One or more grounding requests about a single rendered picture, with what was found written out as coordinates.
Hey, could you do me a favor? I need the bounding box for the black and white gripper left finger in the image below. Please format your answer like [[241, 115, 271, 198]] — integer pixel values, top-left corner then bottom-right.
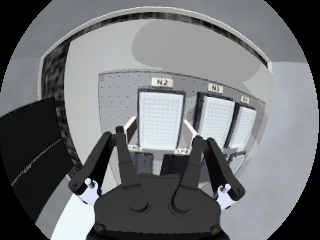
[[68, 117, 148, 213]]

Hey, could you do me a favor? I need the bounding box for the grey perforated base plate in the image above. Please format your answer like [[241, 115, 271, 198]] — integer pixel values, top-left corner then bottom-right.
[[98, 70, 266, 186]]

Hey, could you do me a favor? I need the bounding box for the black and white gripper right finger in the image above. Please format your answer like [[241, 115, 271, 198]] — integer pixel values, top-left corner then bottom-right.
[[171, 120, 245, 214]]

